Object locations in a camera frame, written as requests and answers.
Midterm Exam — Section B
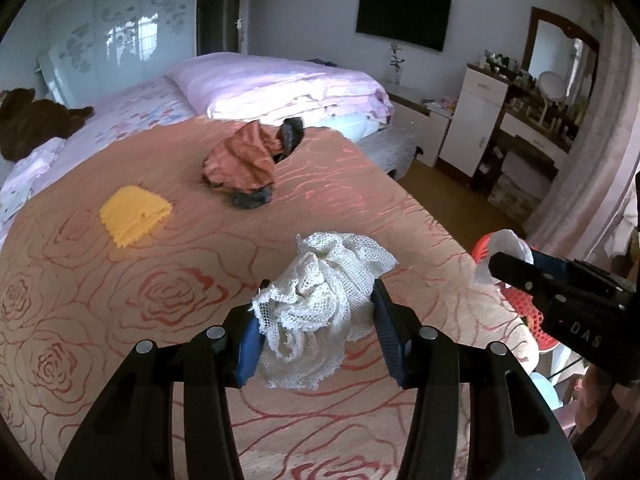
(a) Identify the floral pink bed sheet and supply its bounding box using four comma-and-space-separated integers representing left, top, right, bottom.
0, 77, 212, 223

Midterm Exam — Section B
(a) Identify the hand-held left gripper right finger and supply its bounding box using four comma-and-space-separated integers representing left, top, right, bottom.
370, 277, 586, 480

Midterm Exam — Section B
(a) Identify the black wall television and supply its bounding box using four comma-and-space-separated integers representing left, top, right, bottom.
355, 0, 454, 53

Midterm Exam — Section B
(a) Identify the flower in vase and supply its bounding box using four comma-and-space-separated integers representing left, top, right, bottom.
388, 43, 406, 86

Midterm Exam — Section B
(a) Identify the red plastic mesh basket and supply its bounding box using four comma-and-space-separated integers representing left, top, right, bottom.
472, 234, 561, 351

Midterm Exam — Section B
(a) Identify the orange crumpled cloth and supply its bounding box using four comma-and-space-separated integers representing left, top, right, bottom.
202, 122, 284, 191

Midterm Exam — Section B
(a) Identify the orange rose-patterned tablecloth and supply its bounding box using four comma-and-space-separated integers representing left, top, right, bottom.
0, 119, 542, 480

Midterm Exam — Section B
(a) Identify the round white vanity mirror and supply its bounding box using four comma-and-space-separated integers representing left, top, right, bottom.
537, 70, 569, 124

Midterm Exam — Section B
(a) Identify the grey bed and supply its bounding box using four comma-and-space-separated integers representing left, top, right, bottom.
0, 51, 419, 222

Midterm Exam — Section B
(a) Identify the white tall cabinet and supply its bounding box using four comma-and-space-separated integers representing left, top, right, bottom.
434, 62, 514, 177

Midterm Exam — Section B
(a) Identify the white hanging cloth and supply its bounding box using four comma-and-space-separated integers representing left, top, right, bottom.
604, 194, 640, 262

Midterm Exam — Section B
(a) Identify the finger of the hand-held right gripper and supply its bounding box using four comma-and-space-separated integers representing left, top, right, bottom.
488, 252, 557, 307
530, 248, 627, 294

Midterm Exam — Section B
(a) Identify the floral glass-door wardrobe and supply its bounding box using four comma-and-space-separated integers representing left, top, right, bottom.
37, 0, 201, 107

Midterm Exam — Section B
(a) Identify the low cream cabinet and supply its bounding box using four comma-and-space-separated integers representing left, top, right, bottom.
387, 85, 457, 164

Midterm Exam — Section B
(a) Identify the yellow knitted cloth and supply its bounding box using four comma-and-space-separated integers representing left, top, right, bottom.
99, 185, 174, 250

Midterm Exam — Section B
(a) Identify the light blue bed sheet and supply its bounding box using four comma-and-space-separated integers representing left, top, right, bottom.
327, 111, 389, 144

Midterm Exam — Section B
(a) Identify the brown framed wall mirror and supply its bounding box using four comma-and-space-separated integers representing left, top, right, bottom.
520, 6, 601, 111

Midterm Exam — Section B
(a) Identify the pink floral curtain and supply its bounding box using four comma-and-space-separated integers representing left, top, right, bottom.
526, 0, 640, 272

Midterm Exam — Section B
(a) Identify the dark crumpled scrap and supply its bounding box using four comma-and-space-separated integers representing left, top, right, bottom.
229, 116, 305, 210

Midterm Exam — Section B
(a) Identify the pink folded quilt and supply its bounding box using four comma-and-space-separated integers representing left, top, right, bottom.
165, 52, 395, 129

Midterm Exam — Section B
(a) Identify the white mesh net cloth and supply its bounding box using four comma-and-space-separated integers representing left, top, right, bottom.
251, 231, 400, 391

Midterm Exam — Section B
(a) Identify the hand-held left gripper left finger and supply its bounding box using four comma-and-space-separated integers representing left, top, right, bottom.
55, 280, 271, 480

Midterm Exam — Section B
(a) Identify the brown plush teddy bear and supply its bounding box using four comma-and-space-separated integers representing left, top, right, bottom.
0, 87, 96, 162

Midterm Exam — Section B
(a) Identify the white dressing table with mirror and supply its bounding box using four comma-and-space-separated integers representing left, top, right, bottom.
480, 49, 592, 137

